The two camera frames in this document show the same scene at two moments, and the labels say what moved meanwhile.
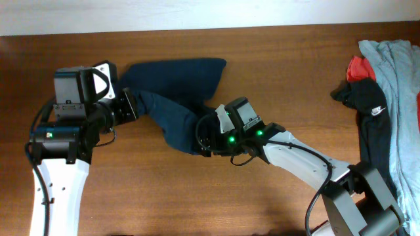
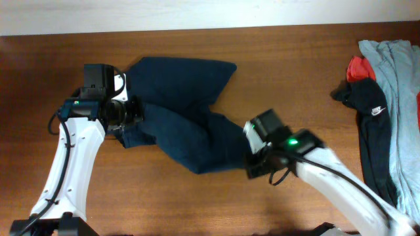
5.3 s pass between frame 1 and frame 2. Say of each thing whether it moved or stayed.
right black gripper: moved
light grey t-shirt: stayed
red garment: stayed
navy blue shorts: moved
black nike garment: stayed
